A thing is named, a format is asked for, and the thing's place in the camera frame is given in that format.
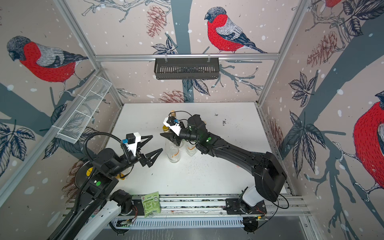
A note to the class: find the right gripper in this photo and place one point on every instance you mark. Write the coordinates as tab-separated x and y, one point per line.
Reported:
173	137

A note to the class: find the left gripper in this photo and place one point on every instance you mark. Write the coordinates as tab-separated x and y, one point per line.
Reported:
145	161

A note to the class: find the yellow cap glass bottle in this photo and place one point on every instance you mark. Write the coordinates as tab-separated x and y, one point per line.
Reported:
172	151

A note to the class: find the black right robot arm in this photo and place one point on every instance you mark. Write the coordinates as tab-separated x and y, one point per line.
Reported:
264	167

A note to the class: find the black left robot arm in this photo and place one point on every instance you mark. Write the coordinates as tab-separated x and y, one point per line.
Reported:
97	203

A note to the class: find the small corked glass bottle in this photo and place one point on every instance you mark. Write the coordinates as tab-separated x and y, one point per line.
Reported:
191	148

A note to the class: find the green snack packet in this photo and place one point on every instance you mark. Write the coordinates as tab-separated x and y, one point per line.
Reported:
151	204

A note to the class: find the black hanging metal basket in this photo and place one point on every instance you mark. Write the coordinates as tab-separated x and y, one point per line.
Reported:
187	69

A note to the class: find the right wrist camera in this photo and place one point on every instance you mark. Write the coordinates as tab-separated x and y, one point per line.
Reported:
173	124

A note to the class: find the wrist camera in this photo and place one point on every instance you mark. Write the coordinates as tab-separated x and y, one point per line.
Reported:
173	124
131	142

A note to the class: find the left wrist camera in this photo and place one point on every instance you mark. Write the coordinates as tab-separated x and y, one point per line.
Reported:
131	142

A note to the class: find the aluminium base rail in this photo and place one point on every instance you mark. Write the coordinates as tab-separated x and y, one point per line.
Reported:
193	211

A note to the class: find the white wire mesh basket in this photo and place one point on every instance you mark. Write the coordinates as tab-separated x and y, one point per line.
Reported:
80	117

